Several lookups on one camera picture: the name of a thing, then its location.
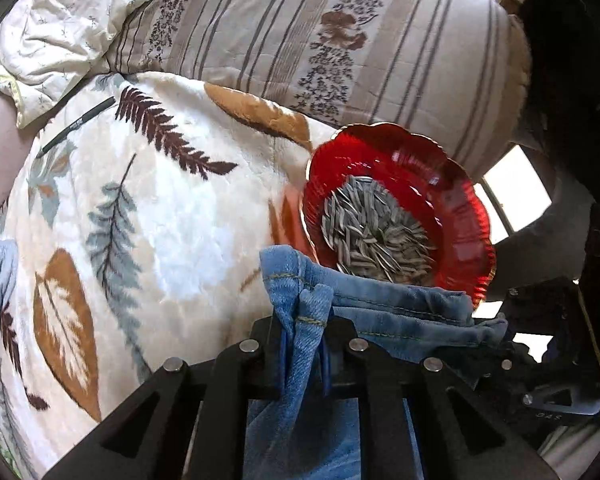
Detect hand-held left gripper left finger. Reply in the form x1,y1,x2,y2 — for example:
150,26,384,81
45,317,291,480

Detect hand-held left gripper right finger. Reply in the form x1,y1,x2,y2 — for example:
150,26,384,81
322,319,556,480

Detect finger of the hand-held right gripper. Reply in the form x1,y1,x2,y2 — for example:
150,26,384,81
472,344,546,397
505,285,582,343

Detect blue denim pants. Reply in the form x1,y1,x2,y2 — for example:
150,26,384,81
242,245,509,480

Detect pile of sunflower seeds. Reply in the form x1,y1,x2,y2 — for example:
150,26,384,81
321,177,438,283

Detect leaf print blanket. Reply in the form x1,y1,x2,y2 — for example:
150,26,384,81
0,71,341,480

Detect red glass bowl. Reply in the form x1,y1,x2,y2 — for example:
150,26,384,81
300,122,497,311

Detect black pen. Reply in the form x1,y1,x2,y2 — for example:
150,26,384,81
35,96,117,159

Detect striped floral sofa cushion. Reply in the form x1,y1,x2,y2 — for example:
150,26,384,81
105,0,533,178

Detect pink sheet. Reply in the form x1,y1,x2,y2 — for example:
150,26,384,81
0,92,33,223

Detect white crumpled quilt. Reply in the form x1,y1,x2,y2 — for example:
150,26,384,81
0,0,170,128

